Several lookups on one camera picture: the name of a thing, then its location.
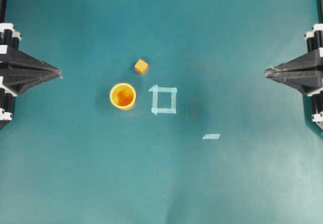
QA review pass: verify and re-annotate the orange cube block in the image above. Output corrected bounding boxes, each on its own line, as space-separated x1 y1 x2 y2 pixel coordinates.
134 59 149 75

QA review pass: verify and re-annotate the light blue tape strip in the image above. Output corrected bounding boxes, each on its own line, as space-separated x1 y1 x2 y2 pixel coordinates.
202 134 221 140

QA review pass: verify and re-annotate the light blue tape square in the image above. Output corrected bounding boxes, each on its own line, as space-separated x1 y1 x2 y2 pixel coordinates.
149 85 178 116

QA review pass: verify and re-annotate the yellow orange cup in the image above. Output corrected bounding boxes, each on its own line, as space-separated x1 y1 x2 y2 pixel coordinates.
110 83 137 110

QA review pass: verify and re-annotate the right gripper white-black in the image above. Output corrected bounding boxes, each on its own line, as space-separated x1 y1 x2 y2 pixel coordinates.
264 23 323 131

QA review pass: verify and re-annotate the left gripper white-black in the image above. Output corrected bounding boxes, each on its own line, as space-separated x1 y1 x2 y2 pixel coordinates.
1 23 62 130

